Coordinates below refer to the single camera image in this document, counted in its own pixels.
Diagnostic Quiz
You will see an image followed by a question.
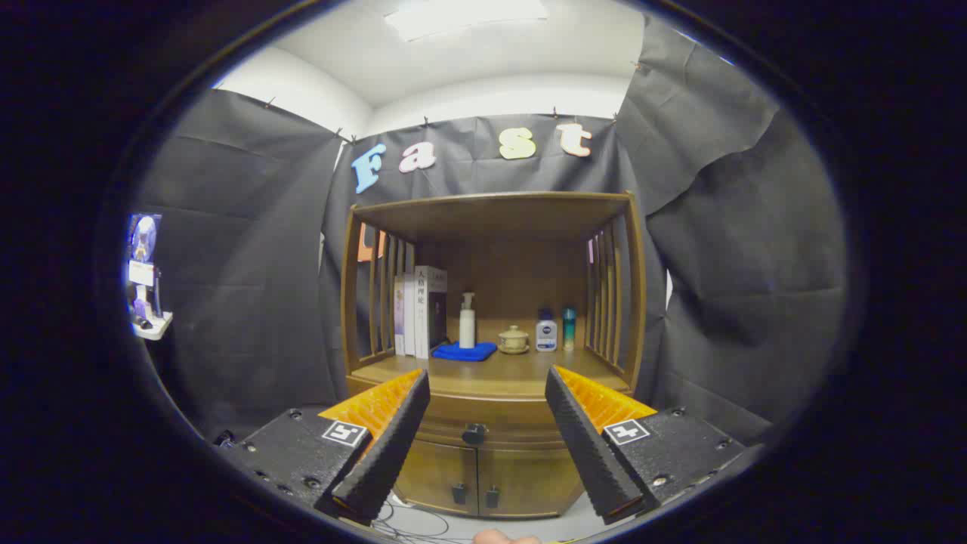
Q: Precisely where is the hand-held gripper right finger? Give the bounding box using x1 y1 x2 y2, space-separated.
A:
544 365 749 526

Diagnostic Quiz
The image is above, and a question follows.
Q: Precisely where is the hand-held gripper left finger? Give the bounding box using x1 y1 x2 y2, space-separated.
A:
219 368 431 527

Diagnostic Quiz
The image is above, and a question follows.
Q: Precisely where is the wooden cabinet door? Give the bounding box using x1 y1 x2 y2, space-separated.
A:
393 440 479 517
477 446 586 519

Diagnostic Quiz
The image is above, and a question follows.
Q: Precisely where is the wooden countertop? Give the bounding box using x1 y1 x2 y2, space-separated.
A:
351 317 632 400

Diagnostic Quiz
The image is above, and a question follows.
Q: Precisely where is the wooden cabinet with slatted sides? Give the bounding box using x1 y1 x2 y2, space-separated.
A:
340 190 649 520

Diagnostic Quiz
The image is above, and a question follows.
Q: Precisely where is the blue folded cloth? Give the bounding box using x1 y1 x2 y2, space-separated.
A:
431 342 498 362

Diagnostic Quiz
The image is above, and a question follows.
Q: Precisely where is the thin white book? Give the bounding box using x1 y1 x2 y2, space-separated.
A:
403 272 418 357

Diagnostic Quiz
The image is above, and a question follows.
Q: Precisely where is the white stand with devices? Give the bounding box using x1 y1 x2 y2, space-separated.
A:
125 213 173 341

